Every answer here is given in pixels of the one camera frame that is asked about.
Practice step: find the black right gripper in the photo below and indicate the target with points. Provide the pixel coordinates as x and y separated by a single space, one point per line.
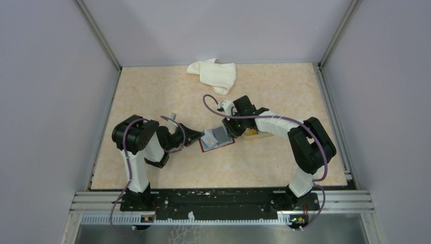
228 122

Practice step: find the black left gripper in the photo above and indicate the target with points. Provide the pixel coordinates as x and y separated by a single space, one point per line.
191 135

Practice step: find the red leather card holder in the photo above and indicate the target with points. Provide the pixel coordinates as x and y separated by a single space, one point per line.
218 145

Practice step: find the black chip card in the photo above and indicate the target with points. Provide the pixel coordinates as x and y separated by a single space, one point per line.
221 135

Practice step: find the white patterned card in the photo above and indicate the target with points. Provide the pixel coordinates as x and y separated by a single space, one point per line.
208 140

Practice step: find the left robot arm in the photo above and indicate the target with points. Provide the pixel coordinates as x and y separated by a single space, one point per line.
144 141

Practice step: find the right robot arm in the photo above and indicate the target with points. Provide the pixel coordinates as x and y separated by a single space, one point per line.
311 146

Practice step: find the beige oval tray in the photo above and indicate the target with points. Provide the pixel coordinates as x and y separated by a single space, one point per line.
252 134

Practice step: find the white folded cloth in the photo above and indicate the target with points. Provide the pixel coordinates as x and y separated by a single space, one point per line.
221 77

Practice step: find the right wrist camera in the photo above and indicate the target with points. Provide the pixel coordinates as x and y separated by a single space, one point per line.
227 107

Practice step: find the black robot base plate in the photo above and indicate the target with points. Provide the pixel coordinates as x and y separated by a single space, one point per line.
222 204

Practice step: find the aluminium frame rail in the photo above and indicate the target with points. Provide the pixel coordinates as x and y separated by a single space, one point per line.
103 208

